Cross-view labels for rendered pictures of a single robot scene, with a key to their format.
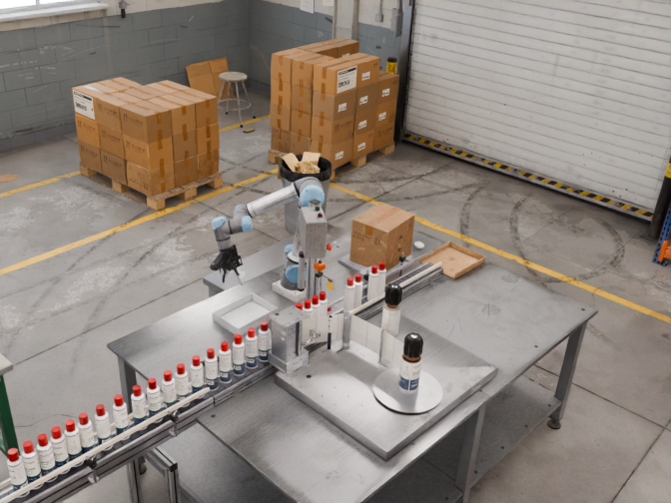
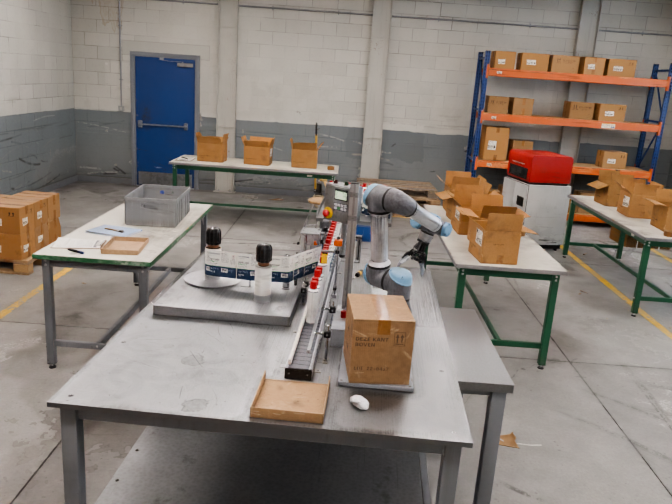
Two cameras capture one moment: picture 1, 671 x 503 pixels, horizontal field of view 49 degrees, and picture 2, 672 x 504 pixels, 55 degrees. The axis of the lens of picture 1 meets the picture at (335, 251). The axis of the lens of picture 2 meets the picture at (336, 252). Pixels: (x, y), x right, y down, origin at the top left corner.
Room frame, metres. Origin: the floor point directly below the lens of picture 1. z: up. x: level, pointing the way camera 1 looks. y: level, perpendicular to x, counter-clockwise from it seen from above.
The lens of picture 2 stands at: (5.58, -2.00, 2.01)
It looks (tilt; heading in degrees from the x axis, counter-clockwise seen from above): 15 degrees down; 140
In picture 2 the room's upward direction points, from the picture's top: 4 degrees clockwise
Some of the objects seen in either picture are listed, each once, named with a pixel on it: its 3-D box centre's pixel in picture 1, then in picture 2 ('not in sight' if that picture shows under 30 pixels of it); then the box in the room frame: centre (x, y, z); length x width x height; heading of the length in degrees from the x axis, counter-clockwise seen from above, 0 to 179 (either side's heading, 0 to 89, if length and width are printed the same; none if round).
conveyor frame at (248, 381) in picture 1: (336, 322); (317, 304); (3.07, -0.03, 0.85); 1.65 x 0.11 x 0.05; 138
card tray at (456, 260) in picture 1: (452, 259); (292, 395); (3.80, -0.70, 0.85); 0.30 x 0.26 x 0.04; 138
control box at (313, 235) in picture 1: (313, 232); (342, 202); (3.05, 0.11, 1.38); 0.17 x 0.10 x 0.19; 13
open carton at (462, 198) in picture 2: not in sight; (470, 209); (2.03, 2.40, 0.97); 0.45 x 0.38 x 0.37; 53
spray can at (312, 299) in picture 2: (380, 279); (312, 301); (3.30, -0.25, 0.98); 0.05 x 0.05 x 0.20
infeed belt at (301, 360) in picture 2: (336, 321); (317, 303); (3.07, -0.03, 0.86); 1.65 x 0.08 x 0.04; 138
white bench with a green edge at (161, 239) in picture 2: not in sight; (139, 274); (0.87, -0.09, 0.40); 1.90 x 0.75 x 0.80; 140
